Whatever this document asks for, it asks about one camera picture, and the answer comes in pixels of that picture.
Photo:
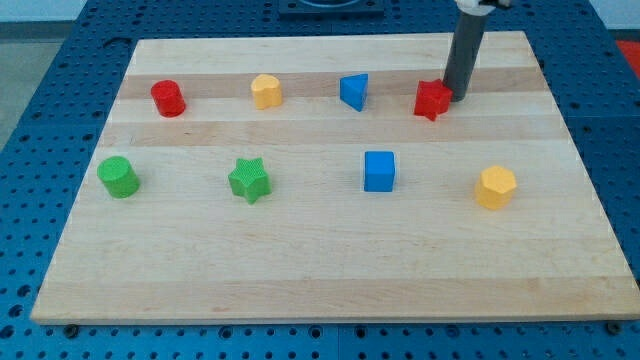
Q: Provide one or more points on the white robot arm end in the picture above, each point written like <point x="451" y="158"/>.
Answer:
<point x="482" y="7"/>

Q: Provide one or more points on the blue cube block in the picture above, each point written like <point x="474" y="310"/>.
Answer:
<point x="379" y="171"/>

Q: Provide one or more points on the yellow hexagon block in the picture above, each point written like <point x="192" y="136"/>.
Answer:
<point x="495" y="187"/>

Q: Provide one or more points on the wooden board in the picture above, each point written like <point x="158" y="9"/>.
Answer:
<point x="319" y="249"/>

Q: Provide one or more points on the green star block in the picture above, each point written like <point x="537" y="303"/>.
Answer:
<point x="249" y="179"/>

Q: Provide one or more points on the blue triangle block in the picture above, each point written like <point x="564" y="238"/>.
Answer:
<point x="353" y="90"/>

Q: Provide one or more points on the yellow heart block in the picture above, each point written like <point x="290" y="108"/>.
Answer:
<point x="266" y="90"/>

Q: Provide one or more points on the red star block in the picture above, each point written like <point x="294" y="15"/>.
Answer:
<point x="433" y="98"/>

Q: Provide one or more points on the red cylinder block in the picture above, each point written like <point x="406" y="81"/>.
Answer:
<point x="168" y="98"/>

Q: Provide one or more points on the green cylinder block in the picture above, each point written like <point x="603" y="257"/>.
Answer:
<point x="118" y="177"/>

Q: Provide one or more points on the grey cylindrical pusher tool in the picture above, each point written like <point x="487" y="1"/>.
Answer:
<point x="463" y="52"/>

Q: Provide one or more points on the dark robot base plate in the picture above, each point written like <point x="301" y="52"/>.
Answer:
<point x="329" y="8"/>

